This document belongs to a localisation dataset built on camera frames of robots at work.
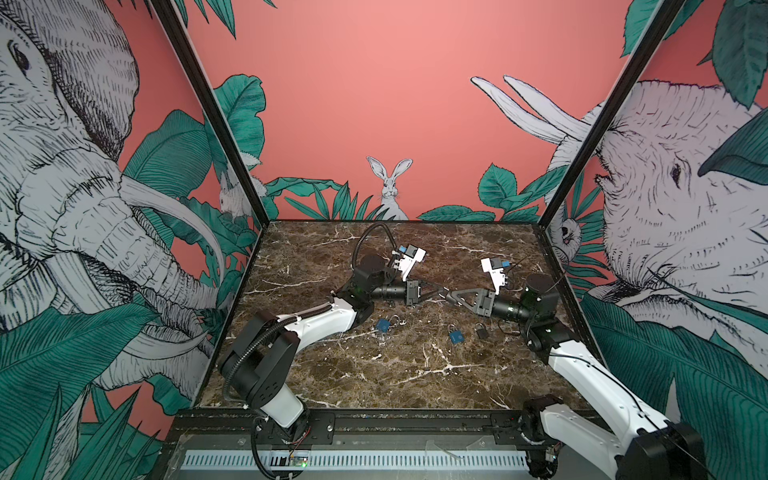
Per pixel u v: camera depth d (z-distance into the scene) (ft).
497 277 2.25
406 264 2.32
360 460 2.30
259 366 1.45
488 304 2.13
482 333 2.98
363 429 2.45
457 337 2.94
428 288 2.34
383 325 3.03
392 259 2.30
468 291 2.30
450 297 2.36
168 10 2.26
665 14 2.26
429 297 2.35
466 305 2.29
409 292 2.21
